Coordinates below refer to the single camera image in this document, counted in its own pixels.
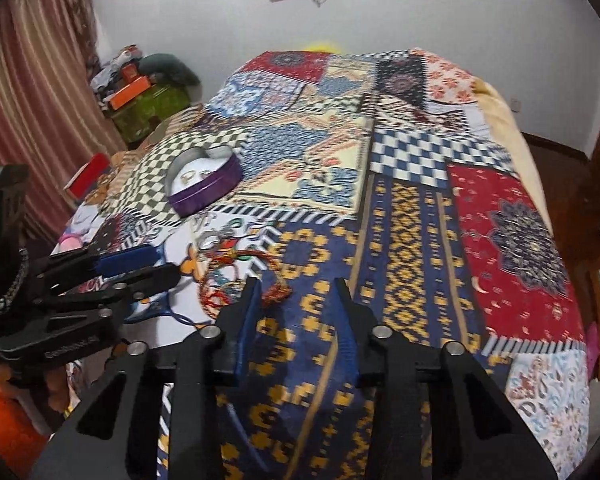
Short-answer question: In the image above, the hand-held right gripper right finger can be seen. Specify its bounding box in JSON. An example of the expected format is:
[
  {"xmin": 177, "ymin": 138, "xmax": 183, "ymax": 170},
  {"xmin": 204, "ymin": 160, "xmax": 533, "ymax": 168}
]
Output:
[{"xmin": 332, "ymin": 277, "xmax": 559, "ymax": 480}]

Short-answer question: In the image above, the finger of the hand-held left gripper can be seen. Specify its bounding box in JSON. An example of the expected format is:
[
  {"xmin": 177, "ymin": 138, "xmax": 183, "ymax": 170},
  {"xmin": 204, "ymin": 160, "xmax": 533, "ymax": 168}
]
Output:
[
  {"xmin": 26, "ymin": 244, "xmax": 157, "ymax": 288},
  {"xmin": 0, "ymin": 263, "xmax": 182, "ymax": 363}
]

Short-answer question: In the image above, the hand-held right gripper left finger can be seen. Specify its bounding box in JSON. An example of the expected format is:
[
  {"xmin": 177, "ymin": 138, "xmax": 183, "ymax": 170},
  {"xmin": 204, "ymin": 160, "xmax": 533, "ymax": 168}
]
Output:
[{"xmin": 30, "ymin": 277, "xmax": 264, "ymax": 480}]

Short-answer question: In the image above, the red beaded bracelet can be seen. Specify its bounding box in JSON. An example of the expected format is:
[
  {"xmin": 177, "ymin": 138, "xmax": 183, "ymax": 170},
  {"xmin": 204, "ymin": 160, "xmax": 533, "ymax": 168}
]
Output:
[{"xmin": 197, "ymin": 249, "xmax": 292, "ymax": 319}]

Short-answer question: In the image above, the purple heart-shaped jewelry box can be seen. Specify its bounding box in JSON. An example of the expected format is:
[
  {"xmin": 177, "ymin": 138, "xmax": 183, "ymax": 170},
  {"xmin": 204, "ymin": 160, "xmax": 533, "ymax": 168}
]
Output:
[{"xmin": 166, "ymin": 145, "xmax": 244, "ymax": 219}]

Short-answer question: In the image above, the cartoon printed sheet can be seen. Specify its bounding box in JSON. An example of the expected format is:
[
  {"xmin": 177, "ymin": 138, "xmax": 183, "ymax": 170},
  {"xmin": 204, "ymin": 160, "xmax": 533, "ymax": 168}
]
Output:
[{"xmin": 56, "ymin": 195, "xmax": 113, "ymax": 257}]

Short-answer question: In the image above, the red book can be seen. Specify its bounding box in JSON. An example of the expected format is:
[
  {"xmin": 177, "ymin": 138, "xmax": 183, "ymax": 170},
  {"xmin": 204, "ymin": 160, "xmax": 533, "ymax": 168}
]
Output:
[{"xmin": 63, "ymin": 153, "xmax": 113, "ymax": 200}]

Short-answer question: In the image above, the patchwork printed blanket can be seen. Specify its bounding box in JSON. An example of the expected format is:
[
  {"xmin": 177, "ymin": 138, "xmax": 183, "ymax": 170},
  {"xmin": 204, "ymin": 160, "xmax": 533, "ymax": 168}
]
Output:
[{"xmin": 55, "ymin": 47, "xmax": 600, "ymax": 480}]

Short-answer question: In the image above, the striped pink curtain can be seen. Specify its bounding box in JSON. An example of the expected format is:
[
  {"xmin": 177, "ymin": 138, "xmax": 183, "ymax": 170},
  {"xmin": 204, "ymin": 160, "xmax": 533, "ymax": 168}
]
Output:
[{"xmin": 0, "ymin": 0, "xmax": 127, "ymax": 251}]

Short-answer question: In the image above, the green storage box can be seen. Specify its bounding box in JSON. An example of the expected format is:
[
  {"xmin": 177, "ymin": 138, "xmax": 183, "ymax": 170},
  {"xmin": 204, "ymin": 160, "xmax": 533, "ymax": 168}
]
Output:
[{"xmin": 109, "ymin": 84, "xmax": 191, "ymax": 145}]

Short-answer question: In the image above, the orange box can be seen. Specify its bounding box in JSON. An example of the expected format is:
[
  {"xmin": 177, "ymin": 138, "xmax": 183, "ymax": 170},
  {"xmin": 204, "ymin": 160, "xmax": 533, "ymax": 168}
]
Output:
[{"xmin": 107, "ymin": 76, "xmax": 152, "ymax": 111}]

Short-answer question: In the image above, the pile of clothes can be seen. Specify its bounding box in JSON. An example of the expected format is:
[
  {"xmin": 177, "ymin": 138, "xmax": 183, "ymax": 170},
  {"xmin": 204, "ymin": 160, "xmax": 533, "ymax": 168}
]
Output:
[{"xmin": 90, "ymin": 45, "xmax": 146, "ymax": 98}]

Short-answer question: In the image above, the dark green cushion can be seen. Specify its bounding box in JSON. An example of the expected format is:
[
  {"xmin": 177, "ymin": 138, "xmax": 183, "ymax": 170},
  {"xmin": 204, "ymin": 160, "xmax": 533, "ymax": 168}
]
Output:
[{"xmin": 139, "ymin": 53, "xmax": 201, "ymax": 87}]

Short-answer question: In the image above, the orange cloth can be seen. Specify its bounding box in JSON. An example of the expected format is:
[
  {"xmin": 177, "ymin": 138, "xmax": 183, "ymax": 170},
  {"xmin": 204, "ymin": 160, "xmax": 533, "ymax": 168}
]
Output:
[{"xmin": 0, "ymin": 367, "xmax": 51, "ymax": 466}]

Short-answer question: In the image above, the beige blanket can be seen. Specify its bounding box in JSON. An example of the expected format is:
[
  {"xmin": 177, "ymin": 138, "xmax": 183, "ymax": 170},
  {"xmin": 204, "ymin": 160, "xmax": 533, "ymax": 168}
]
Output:
[{"xmin": 472, "ymin": 79, "xmax": 553, "ymax": 226}]

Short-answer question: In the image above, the wooden bed frame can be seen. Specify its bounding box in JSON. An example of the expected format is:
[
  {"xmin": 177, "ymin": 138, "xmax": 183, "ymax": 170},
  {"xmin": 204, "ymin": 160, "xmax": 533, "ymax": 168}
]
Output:
[{"xmin": 522, "ymin": 132, "xmax": 600, "ymax": 381}]

